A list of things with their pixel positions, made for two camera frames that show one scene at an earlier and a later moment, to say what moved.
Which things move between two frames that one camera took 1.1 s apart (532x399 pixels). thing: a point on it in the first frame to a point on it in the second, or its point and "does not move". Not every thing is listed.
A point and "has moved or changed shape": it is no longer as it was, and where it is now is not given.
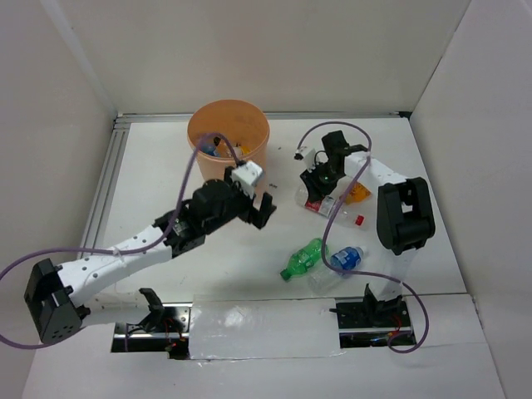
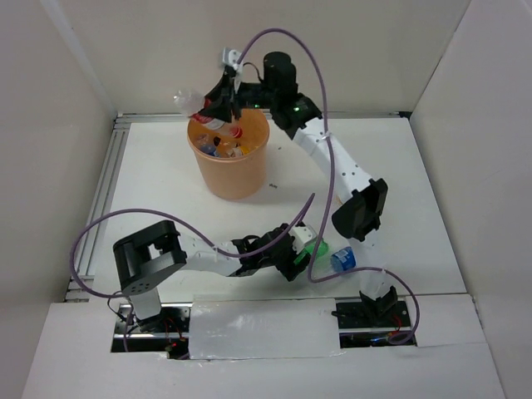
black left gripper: x=258 y=218 to x=291 y=270
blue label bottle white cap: x=347 y=258 does not move
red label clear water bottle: x=346 y=214 has moved or changed shape
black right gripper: x=315 y=188 to x=223 y=96
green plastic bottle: x=303 y=258 does not move
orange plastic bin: x=241 y=123 does not move
